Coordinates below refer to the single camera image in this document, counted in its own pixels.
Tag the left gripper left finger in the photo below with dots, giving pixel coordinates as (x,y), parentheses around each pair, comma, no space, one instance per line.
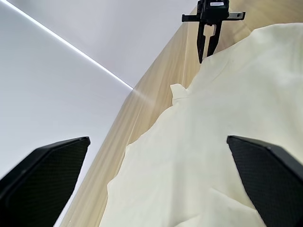
(35,186)

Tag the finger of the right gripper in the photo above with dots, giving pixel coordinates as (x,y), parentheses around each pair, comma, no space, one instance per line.
(213,45)
(201,45)

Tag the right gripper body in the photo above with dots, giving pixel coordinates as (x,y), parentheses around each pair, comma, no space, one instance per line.
(213,17)

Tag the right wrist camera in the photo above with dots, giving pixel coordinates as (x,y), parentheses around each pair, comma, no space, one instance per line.
(216,6)

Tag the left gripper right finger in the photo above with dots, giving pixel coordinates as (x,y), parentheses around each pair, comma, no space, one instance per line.
(274,184)

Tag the cream T-shirt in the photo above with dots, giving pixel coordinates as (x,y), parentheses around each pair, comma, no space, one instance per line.
(201,142)

